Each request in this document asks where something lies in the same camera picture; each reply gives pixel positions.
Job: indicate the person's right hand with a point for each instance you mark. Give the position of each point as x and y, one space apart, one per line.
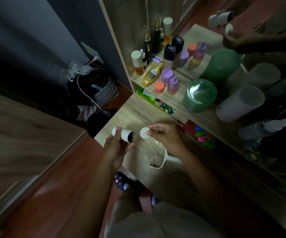
169 138

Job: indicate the person's left hand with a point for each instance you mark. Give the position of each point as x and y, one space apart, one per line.
114 152

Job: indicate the white lint roll refill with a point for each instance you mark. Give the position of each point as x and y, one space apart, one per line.
124 135

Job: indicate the white round end cap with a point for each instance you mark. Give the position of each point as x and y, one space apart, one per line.
144 133

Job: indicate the person's right forearm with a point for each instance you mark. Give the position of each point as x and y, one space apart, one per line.
207 185

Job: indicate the person's left forearm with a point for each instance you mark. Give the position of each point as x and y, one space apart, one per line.
90 203

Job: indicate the person's left blue clog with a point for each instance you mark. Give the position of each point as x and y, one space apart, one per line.
119 182

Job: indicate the person's left purple sock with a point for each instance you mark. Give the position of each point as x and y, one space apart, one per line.
126 187

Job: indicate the person's purple sock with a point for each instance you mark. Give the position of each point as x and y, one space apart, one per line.
154 200
126 187

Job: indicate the person's right purple sock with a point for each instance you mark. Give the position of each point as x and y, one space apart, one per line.
154 200

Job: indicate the person's beige trousers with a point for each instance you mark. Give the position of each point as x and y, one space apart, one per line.
145 225

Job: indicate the red box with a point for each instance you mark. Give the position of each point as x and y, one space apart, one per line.
187 128

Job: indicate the dark green card packet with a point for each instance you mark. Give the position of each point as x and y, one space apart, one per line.
169 109

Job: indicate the black trash bin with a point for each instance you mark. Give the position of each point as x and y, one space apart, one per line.
99 123

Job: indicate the pile of colourful clips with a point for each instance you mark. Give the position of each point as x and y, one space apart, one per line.
205 138

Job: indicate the white cloth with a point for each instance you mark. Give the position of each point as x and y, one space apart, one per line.
85 112

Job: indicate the purple spray bottle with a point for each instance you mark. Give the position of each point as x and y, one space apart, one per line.
172 86

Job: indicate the green round jar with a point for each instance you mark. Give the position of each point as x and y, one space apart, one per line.
200 96

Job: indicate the jar with coral cap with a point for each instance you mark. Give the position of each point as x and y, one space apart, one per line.
159 87

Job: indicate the grey woven basket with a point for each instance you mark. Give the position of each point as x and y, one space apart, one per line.
107 92

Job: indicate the jar with purple cap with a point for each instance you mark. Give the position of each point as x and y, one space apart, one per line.
167 74

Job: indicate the gold shampoo bottle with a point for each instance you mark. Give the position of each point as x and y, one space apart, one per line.
152 74

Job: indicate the white cylindrical speaker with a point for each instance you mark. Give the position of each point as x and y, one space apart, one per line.
237 106

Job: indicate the small white dropper bottle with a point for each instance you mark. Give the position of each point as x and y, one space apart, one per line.
144 61

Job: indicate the amber bottle with white cap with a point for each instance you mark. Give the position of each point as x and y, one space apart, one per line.
137 64

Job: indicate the small purple tube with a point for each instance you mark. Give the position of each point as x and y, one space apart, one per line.
156 58

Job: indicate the foundation bottle with black cap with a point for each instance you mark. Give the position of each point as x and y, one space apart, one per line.
169 52

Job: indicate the white plastic bag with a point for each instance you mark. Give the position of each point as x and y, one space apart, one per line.
78 69

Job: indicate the dark green dropper bottle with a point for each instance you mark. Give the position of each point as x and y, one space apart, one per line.
147 49

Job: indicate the clear spray bottle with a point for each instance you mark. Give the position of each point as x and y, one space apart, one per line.
262 130

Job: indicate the dressing table mirror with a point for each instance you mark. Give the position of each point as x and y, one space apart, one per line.
207 32

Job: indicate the black glossy bag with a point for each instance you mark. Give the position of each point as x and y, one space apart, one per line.
281 151

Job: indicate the wooden dressing table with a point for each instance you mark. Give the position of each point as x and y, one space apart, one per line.
123 22

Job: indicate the white wall outlet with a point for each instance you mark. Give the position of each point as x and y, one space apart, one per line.
89 50

